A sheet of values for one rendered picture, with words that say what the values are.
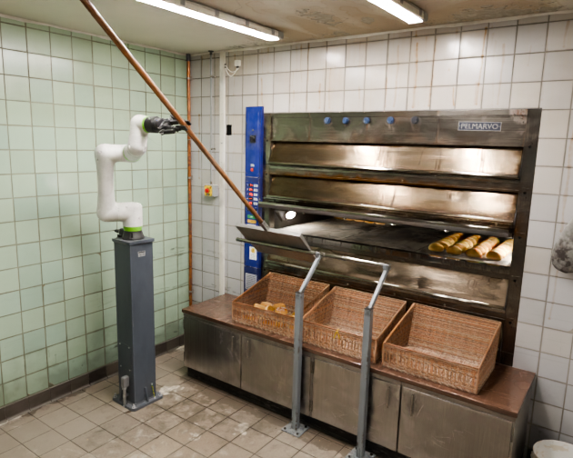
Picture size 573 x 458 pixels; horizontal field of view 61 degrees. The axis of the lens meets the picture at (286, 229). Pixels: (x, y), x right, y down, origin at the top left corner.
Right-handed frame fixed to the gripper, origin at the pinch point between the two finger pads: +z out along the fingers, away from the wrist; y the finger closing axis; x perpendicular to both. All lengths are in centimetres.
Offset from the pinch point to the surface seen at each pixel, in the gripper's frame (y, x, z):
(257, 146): -70, -99, -43
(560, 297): -11, -147, 176
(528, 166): -66, -100, 151
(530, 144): -75, -92, 151
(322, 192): -48, -120, 17
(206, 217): -25, -144, -102
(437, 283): -8, -152, 106
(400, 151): -72, -100, 74
